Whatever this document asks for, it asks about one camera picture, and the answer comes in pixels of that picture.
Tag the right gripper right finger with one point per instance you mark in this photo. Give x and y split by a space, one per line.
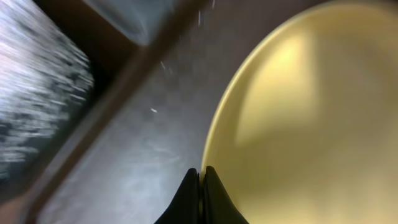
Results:
217 205

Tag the clear plastic waste bin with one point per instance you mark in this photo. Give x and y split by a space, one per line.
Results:
139 20

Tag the dark brown serving tray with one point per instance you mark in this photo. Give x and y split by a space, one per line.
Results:
126 161

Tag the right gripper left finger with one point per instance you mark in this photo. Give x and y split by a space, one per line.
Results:
184 207

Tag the yellow-green plate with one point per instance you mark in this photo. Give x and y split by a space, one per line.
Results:
306 131

